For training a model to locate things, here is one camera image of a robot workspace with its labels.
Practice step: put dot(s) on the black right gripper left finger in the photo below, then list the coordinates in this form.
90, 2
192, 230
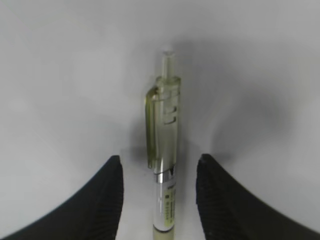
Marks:
92, 213

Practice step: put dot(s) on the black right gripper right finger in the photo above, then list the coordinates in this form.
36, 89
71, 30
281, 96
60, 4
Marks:
228, 211

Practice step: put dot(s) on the cream yellow ballpoint pen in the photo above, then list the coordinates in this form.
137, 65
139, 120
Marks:
162, 127

